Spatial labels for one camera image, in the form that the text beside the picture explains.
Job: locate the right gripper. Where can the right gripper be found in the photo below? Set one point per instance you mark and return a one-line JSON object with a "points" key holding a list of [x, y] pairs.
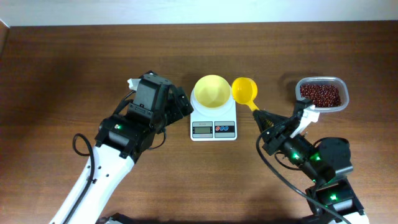
{"points": [[278, 121]]}

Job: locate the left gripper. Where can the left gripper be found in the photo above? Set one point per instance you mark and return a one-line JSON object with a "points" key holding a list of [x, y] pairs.
{"points": [[175, 111]]}

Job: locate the yellow measuring scoop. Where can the yellow measuring scoop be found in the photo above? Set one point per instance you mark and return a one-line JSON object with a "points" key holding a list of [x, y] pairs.
{"points": [[244, 92]]}

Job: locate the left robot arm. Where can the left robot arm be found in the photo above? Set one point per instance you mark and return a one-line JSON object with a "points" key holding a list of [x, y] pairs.
{"points": [[119, 143]]}

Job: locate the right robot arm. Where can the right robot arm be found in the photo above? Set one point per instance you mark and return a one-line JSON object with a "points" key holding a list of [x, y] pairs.
{"points": [[327, 163]]}

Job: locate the yellow plastic bowl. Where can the yellow plastic bowl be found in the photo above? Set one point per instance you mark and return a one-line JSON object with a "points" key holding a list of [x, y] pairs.
{"points": [[212, 91]]}

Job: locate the white digital kitchen scale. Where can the white digital kitchen scale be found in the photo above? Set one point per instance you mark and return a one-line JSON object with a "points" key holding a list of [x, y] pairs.
{"points": [[213, 124]]}

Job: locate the red beans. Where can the red beans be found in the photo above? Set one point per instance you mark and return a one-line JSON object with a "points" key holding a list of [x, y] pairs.
{"points": [[323, 96]]}

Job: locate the clear plastic container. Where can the clear plastic container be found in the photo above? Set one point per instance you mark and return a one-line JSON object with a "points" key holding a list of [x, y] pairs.
{"points": [[339, 83]]}

